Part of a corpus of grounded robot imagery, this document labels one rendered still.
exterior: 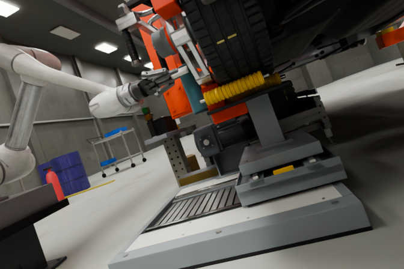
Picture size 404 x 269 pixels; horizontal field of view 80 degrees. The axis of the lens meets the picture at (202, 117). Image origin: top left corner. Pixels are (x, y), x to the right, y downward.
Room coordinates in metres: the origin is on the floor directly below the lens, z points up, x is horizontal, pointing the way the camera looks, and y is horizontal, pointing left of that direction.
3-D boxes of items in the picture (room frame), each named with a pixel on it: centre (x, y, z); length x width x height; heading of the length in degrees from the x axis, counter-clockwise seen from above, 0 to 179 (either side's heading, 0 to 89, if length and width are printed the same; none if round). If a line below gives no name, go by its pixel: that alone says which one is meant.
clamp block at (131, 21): (1.00, 0.15, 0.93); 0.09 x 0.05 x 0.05; 76
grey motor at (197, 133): (1.42, -0.13, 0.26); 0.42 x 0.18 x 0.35; 76
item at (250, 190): (1.07, -0.26, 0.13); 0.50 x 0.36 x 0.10; 166
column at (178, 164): (1.83, 0.28, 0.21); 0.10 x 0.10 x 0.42; 76
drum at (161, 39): (1.13, -0.02, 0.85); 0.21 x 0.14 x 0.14; 76
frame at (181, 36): (1.11, -0.09, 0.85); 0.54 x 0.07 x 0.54; 166
